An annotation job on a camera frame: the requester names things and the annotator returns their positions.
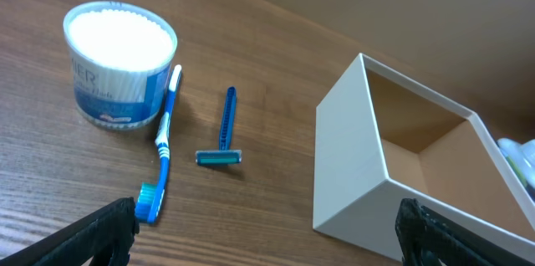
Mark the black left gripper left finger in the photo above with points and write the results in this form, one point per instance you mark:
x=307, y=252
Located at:
x=104, y=238

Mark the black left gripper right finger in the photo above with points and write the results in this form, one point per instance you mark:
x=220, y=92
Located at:
x=427, y=238

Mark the clear foamy liquid bottle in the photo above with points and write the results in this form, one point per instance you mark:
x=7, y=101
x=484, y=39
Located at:
x=521, y=159

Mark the cotton swab tub blue label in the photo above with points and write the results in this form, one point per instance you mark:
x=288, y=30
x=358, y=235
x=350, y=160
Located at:
x=120, y=57

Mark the blue white toothbrush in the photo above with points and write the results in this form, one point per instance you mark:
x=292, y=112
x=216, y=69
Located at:
x=151, y=196

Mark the white open cardboard box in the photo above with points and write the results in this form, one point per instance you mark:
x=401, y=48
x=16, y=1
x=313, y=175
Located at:
x=381, y=137

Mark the blue disposable razor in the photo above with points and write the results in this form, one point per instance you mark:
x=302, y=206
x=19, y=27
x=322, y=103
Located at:
x=224, y=155

